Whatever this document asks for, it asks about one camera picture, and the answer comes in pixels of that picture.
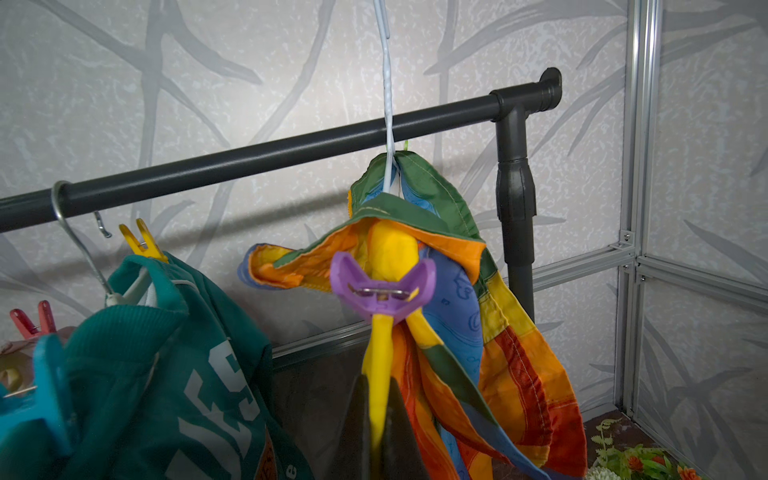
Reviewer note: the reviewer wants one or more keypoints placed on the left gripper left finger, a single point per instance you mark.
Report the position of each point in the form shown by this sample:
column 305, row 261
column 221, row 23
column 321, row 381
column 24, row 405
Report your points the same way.
column 351, row 459

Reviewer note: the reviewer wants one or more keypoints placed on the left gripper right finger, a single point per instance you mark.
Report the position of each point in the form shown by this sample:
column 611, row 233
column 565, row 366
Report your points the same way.
column 400, row 455

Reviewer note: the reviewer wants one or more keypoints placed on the rainbow striped jacket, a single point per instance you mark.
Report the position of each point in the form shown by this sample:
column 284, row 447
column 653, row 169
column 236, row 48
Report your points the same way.
column 478, row 381

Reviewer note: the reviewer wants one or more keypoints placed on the purple clothespin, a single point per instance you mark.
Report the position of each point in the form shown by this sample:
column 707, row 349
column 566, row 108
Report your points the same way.
column 370, row 297

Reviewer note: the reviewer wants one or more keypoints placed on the white hanger of rainbow jacket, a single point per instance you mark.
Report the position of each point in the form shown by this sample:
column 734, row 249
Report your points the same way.
column 384, row 34

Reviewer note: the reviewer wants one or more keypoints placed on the teal green jacket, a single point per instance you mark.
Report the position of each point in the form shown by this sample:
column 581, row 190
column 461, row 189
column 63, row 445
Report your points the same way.
column 178, row 387

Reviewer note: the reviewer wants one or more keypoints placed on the potted artificial flower plant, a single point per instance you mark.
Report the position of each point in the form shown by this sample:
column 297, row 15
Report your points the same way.
column 633, row 463

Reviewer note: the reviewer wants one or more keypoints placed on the yellow clothespin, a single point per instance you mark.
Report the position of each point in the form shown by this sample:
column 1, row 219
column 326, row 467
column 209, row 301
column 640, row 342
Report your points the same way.
column 145, row 245

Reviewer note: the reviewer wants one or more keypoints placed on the blue clothespin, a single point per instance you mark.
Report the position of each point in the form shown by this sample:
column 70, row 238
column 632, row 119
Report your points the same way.
column 48, row 400

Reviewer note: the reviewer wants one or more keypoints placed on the pink jacket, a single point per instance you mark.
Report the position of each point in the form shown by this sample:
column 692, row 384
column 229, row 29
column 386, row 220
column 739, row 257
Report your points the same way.
column 17, row 370

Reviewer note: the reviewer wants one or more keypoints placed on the black clothes rack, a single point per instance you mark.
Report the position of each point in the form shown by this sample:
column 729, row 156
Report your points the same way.
column 509, row 109

